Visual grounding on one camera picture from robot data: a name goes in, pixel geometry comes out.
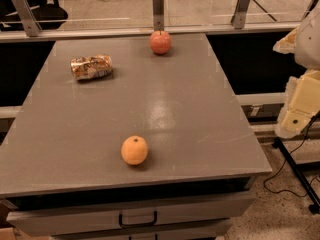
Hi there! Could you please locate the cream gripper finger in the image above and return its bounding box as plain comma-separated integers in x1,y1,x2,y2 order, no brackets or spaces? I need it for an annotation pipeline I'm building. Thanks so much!
275,69,320,139
273,28,298,54

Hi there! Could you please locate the orange fruit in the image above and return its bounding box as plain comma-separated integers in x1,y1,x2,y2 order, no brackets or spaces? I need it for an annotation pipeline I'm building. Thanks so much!
121,136,148,166

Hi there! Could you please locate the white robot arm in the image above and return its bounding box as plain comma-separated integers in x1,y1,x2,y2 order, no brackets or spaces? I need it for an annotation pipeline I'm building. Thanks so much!
273,8,320,139

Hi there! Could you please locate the red apple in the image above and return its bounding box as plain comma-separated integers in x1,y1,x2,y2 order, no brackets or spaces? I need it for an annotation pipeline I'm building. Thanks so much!
149,30,171,55

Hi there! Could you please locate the black stand leg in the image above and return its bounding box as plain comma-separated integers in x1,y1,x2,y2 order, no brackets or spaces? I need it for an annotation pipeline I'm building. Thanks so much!
272,137,320,214

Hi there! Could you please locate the grey lower drawer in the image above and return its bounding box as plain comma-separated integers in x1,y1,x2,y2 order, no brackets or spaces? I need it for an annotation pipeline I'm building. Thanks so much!
50,219,231,240

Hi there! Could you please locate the grey drawer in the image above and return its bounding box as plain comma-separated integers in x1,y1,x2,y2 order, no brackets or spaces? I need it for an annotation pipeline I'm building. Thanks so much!
50,219,231,240
7,190,256,236

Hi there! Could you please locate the crushed metallic snack bag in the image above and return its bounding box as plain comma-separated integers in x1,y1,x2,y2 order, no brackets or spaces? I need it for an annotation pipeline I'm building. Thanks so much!
70,54,113,81

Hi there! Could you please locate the black office chair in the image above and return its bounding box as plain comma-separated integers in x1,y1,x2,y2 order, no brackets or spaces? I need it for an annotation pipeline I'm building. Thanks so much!
0,0,68,31

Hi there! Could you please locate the grey top drawer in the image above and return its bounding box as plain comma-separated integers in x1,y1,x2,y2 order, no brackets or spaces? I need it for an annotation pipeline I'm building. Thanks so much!
7,190,256,236

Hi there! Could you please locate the black cable on floor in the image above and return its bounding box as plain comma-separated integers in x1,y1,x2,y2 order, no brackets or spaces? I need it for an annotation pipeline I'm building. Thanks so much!
263,112,320,198

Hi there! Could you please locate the right metal bracket post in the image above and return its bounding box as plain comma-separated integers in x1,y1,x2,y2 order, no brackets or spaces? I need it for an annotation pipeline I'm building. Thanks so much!
231,0,250,29

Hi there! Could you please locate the metal bracket post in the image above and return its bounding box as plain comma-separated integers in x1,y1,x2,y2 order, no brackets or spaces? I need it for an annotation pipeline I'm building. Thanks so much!
152,0,164,30
11,0,41,37
231,0,250,29

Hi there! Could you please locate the middle metal bracket post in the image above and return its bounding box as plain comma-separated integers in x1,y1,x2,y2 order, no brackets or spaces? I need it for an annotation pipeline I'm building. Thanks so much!
152,0,164,30

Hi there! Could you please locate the black drawer handle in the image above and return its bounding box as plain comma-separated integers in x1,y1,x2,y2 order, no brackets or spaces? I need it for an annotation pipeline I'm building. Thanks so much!
118,211,158,229

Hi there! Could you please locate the grey metal rail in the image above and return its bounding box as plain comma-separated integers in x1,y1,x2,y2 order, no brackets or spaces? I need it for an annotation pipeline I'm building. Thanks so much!
0,22,300,43

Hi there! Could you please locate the left metal bracket post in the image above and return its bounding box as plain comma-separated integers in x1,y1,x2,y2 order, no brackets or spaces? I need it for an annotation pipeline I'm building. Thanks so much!
11,0,41,37

